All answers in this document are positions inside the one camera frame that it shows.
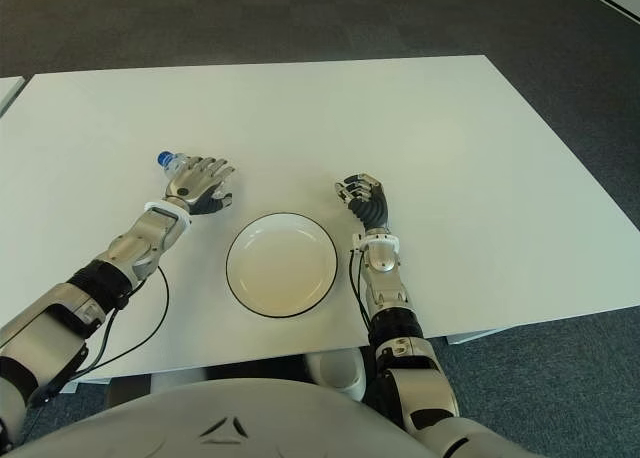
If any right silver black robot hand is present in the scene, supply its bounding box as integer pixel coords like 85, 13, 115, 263
333, 172, 390, 229

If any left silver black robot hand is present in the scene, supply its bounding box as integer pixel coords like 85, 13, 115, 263
162, 153, 237, 217

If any clear bottle with blue cap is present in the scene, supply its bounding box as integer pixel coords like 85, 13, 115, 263
156, 150, 201, 182

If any white plate with black rim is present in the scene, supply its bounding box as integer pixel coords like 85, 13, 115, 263
225, 212, 344, 320

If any white round bin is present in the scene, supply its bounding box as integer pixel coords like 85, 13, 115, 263
304, 350, 369, 404

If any white neighbouring table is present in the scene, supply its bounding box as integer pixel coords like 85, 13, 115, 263
0, 75, 26, 117

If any grey robot torso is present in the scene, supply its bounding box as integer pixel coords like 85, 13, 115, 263
9, 377, 446, 458

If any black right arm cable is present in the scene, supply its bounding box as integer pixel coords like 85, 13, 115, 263
349, 247, 377, 340

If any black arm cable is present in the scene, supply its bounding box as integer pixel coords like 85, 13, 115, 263
29, 265, 171, 404
349, 247, 377, 340

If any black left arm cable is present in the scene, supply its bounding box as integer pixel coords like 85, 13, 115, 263
29, 265, 171, 404

